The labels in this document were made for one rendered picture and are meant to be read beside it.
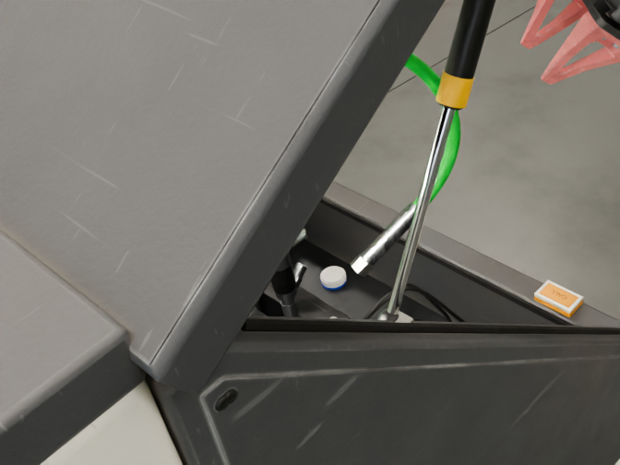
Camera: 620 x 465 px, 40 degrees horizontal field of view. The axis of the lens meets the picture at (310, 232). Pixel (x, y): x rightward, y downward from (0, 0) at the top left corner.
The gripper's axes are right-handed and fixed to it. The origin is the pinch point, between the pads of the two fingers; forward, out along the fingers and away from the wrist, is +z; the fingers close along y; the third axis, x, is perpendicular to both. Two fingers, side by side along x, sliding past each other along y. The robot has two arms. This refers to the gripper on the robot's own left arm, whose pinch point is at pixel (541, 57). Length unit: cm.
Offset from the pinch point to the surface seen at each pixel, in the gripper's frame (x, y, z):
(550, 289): 27.1, 5.0, 22.6
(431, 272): 24.8, -6.7, 36.5
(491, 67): 170, -165, 75
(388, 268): 25, -12, 43
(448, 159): 1.3, 0.5, 13.9
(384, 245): 0.6, 4.0, 24.8
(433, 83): -6.2, -1.3, 8.0
